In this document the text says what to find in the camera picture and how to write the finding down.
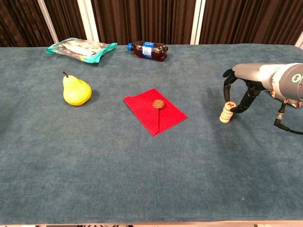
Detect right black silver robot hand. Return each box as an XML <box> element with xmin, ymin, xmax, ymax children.
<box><xmin>222</xmin><ymin>62</ymin><xmax>285</xmax><ymax>114</ymax></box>

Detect gold red snack package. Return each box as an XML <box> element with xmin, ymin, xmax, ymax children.
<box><xmin>269</xmin><ymin>89</ymin><xmax>303</xmax><ymax>109</ymax></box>

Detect small cola bottle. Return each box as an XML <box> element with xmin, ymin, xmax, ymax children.
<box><xmin>127</xmin><ymin>40</ymin><xmax>169</xmax><ymax>62</ymax></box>

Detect red envelope with gold seal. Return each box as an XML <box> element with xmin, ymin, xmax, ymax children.
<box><xmin>123</xmin><ymin>88</ymin><xmax>188</xmax><ymax>137</ymax></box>

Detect black pleated curtain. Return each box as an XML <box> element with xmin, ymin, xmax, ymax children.
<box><xmin>0</xmin><ymin>0</ymin><xmax>303</xmax><ymax>48</ymax></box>

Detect teal snack bag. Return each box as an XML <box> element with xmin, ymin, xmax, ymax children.
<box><xmin>45</xmin><ymin>37</ymin><xmax>118</xmax><ymax>64</ymax></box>

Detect yellow pear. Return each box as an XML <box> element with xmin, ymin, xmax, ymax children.
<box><xmin>62</xmin><ymin>70</ymin><xmax>92</xmax><ymax>106</ymax></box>

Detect teal table cloth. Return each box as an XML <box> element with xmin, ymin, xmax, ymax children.
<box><xmin>0</xmin><ymin>44</ymin><xmax>303</xmax><ymax>225</ymax></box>

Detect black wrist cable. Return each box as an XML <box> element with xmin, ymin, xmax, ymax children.
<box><xmin>274</xmin><ymin>100</ymin><xmax>303</xmax><ymax>135</ymax></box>

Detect wide white frame post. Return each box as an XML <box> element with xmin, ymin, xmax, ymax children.
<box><xmin>294</xmin><ymin>30</ymin><xmax>303</xmax><ymax>50</ymax></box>
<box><xmin>77</xmin><ymin>0</ymin><xmax>99</xmax><ymax>43</ymax></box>
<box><xmin>190</xmin><ymin>0</ymin><xmax>206</xmax><ymax>45</ymax></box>

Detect thin white frame post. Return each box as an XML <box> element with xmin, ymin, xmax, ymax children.
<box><xmin>37</xmin><ymin>0</ymin><xmax>60</xmax><ymax>44</ymax></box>

